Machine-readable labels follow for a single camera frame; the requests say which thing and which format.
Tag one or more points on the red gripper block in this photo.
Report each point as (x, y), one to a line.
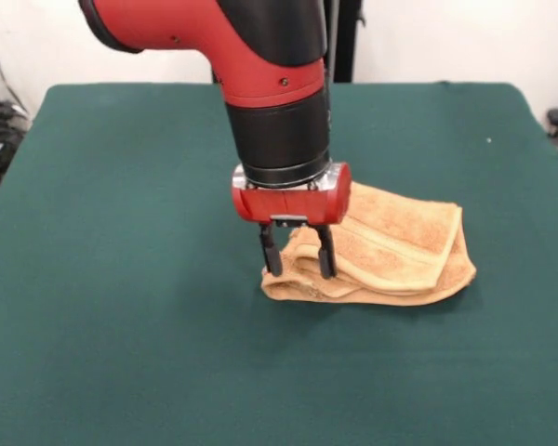
(288, 204)

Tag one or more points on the tan terry towel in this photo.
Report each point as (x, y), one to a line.
(400, 246)

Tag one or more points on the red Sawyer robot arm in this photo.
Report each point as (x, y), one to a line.
(279, 130)

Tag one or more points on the dark green table cloth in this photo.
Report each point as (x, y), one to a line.
(121, 302)

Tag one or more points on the black equipment pile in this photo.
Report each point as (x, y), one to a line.
(7, 139)

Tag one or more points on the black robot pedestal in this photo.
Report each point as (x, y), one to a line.
(346, 42)

